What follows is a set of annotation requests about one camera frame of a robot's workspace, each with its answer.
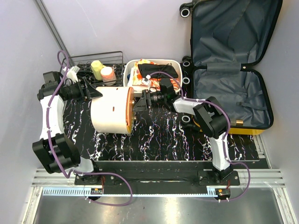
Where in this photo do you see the orange floral cloth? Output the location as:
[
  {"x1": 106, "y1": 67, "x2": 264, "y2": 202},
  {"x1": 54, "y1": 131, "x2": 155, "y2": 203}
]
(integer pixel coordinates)
[{"x1": 129, "y1": 59, "x2": 179, "y2": 90}]

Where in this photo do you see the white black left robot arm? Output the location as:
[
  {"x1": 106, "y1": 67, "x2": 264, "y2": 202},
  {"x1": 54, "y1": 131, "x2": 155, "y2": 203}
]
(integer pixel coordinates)
[{"x1": 32, "y1": 66, "x2": 103, "y2": 185}]

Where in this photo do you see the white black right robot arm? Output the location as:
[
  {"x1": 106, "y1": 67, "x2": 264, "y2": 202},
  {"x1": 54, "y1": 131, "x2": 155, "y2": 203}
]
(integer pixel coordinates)
[{"x1": 134, "y1": 78, "x2": 233, "y2": 185}]

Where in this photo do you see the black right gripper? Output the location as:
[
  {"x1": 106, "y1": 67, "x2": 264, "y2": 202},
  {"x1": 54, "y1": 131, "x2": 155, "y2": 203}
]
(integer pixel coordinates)
[{"x1": 132, "y1": 90, "x2": 166, "y2": 112}]

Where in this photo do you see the pink yellow drawer box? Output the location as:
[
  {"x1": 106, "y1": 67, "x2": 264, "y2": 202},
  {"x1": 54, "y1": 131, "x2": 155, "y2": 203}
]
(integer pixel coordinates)
[{"x1": 90, "y1": 86, "x2": 134, "y2": 134}]

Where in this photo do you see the black wire basket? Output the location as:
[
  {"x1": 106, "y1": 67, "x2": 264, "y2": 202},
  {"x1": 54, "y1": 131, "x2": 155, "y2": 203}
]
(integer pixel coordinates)
[{"x1": 68, "y1": 51, "x2": 124, "y2": 87}]

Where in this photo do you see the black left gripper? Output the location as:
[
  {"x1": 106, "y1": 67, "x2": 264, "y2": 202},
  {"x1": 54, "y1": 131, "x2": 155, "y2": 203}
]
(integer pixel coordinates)
[{"x1": 65, "y1": 77, "x2": 103, "y2": 104}]

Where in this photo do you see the black cloth pouch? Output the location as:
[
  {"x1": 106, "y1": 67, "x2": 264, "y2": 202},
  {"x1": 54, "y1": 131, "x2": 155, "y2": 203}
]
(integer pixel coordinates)
[{"x1": 138, "y1": 63, "x2": 178, "y2": 78}]

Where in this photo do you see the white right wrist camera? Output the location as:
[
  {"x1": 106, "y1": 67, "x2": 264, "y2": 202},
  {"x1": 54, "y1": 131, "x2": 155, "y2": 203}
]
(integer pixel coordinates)
[{"x1": 142, "y1": 75, "x2": 157, "y2": 92}]

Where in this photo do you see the white plastic tray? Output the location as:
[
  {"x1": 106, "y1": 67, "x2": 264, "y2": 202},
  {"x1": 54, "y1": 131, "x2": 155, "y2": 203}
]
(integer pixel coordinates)
[{"x1": 123, "y1": 59, "x2": 183, "y2": 86}]

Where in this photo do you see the pink cup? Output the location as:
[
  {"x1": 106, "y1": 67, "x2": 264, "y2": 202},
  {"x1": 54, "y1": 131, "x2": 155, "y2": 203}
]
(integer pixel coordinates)
[{"x1": 100, "y1": 67, "x2": 116, "y2": 86}]

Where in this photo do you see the white cloth garment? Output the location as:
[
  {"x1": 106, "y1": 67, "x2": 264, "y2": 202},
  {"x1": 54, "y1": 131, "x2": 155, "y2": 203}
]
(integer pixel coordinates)
[{"x1": 128, "y1": 67, "x2": 135, "y2": 86}]

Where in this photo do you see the yellow Pikachu suitcase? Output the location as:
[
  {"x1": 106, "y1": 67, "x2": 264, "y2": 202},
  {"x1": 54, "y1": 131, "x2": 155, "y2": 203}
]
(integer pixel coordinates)
[{"x1": 179, "y1": 0, "x2": 282, "y2": 135}]

